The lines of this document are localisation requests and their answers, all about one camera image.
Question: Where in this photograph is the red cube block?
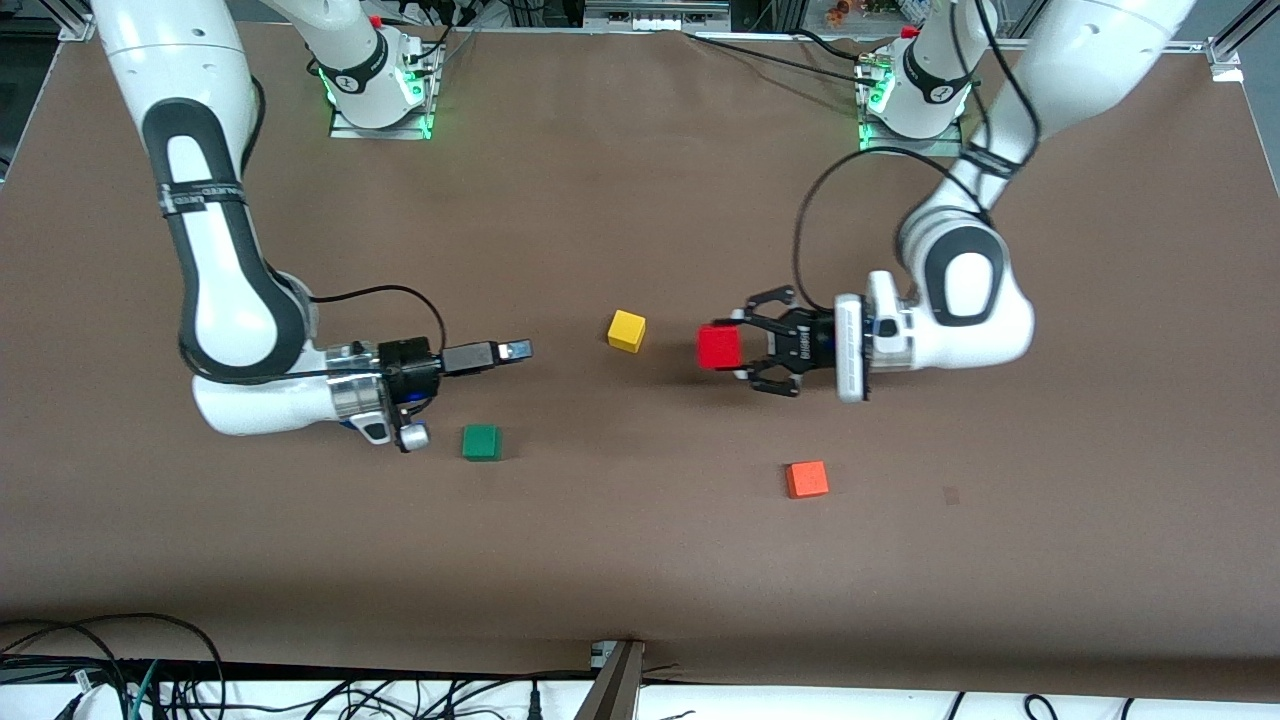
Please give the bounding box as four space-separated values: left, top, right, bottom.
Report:
696 324 744 372

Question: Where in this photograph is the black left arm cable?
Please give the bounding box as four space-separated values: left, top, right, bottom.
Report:
793 0 1043 313

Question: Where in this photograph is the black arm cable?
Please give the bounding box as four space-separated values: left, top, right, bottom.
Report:
300 284 449 354
793 0 1043 313

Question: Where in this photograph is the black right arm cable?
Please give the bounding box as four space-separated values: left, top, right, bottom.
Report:
300 284 449 354

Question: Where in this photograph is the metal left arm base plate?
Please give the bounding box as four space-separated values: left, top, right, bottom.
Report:
857 55 966 158

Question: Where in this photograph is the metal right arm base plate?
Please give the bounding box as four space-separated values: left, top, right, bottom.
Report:
329 45 434 141

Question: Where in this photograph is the black base supply cable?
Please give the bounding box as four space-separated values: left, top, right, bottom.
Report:
685 30 873 81

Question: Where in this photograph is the aluminium table edge bracket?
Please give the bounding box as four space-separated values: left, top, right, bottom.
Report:
575 640 647 720

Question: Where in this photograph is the long looping black cable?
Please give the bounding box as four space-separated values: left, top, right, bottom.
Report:
0 612 227 720

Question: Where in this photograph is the green floor cable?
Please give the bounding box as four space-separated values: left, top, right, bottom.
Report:
124 660 162 720

